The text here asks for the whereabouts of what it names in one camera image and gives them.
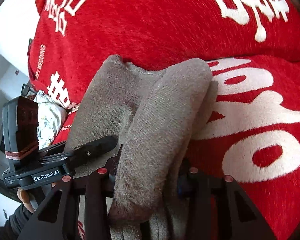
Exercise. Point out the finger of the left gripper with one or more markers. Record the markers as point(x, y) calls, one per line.
point(92, 150)
point(59, 147)

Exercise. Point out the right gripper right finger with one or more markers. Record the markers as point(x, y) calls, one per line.
point(218, 207)

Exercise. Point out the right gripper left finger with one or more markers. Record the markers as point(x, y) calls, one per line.
point(57, 216)

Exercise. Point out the grey knit sweater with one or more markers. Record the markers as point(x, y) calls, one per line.
point(154, 115)

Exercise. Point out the person left hand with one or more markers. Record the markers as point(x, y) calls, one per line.
point(31, 200)

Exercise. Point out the light floral crumpled cloth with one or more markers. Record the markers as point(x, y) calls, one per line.
point(51, 118)

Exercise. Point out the red wedding quilt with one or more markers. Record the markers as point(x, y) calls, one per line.
point(257, 116)

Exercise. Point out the red folded quilt roll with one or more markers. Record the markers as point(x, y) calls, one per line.
point(74, 37)

